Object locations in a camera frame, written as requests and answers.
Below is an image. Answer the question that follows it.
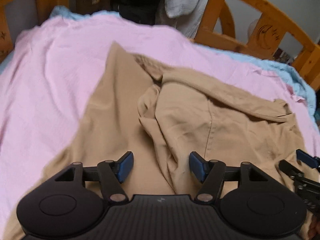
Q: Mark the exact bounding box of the tan hooded jacket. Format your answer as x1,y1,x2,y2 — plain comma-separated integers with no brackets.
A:
13,43,318,239

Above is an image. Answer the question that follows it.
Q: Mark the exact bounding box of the light blue bed sheet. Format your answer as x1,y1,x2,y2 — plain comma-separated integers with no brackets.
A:
49,5,319,122

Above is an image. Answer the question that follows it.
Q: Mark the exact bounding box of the pink bed sheet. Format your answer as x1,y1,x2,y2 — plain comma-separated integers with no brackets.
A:
1,15,319,239

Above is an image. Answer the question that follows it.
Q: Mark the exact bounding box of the wooden bed frame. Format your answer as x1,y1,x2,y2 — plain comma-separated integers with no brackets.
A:
0,0,320,92

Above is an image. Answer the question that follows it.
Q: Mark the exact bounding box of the grey white towel on rail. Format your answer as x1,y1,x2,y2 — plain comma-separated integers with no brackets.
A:
155,0,208,38

